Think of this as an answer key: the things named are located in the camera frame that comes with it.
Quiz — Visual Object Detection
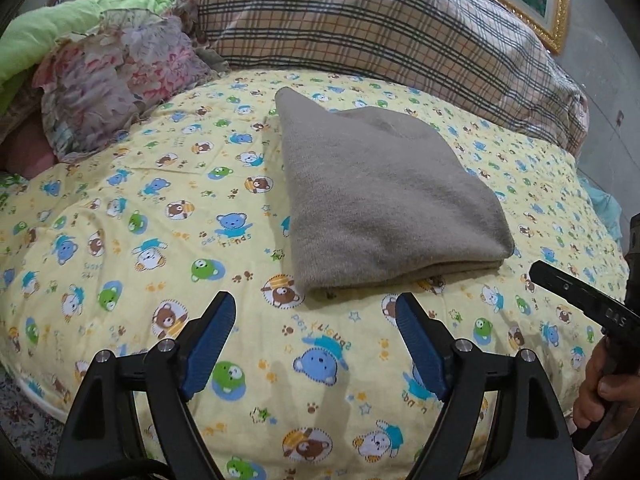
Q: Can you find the beige knit sweater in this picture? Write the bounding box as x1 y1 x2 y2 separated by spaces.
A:
276 88 515 292

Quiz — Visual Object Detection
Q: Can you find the person's right hand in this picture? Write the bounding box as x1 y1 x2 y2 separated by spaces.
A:
573 337 640 439

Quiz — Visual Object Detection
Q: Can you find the plaid beige blanket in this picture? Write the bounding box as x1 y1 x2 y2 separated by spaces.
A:
178 0 589 154

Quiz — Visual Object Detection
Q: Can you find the floral ruffled pillow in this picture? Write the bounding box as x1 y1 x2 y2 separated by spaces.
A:
32 9 229 162

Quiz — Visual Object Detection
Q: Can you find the yellow bear print quilt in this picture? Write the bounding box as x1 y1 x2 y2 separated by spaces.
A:
1 70 628 479

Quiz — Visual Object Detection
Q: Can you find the green blanket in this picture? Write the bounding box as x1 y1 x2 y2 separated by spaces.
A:
1 0 175 84

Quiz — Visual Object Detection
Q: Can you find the teal cloth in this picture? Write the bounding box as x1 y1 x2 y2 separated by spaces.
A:
578 176 623 244

